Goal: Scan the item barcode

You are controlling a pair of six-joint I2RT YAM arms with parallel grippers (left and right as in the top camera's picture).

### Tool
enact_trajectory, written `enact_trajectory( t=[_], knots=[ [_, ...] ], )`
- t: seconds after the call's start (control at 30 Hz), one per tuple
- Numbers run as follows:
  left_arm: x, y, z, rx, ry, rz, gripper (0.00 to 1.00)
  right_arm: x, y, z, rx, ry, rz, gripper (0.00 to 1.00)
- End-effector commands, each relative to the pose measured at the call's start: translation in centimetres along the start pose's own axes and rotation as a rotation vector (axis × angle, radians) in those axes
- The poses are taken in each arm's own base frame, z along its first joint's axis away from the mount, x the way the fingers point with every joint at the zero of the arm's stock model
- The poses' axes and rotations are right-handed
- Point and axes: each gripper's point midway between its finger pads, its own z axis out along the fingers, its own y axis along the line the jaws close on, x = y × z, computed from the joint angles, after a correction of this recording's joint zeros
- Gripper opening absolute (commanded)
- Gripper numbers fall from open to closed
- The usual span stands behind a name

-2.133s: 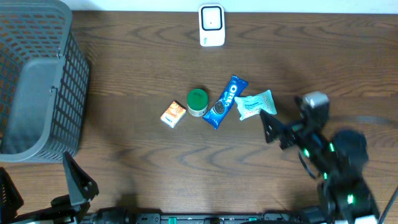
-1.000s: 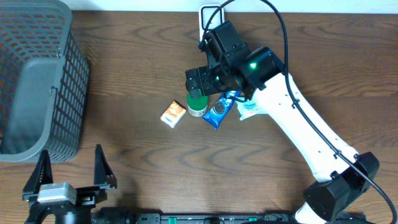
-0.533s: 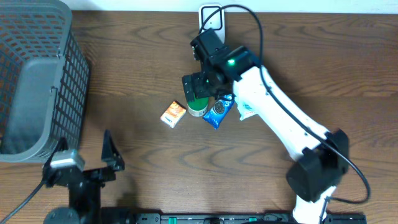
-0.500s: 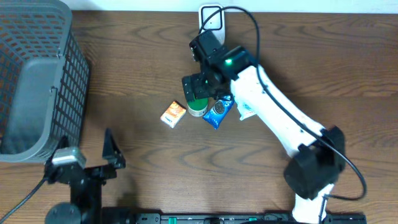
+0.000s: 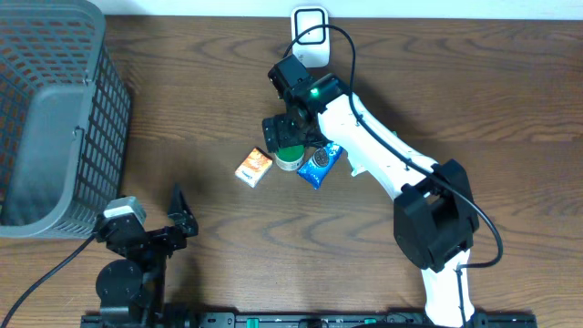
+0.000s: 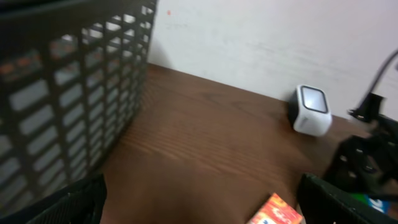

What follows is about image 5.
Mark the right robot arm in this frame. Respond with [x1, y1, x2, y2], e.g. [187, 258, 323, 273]
[262, 69, 479, 327]

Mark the light teal snack packet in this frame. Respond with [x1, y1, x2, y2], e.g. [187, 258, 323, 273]
[347, 154, 367, 177]

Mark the green lid jar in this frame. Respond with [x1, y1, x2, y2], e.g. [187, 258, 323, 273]
[275, 145, 305, 171]

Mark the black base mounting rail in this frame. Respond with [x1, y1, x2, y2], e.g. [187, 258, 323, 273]
[80, 310, 538, 328]

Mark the blue Oreo cookie pack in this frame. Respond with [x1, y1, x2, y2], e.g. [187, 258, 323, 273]
[297, 142, 343, 190]

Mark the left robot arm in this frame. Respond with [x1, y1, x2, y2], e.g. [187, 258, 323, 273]
[94, 184, 199, 327]

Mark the white barcode scanner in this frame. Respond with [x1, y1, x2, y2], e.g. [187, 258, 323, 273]
[291, 5, 331, 68]

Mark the grey plastic mesh basket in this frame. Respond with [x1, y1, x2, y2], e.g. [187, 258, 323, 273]
[1, 1, 132, 239]

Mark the orange snack box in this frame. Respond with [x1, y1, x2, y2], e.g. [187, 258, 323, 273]
[235, 148, 273, 188]

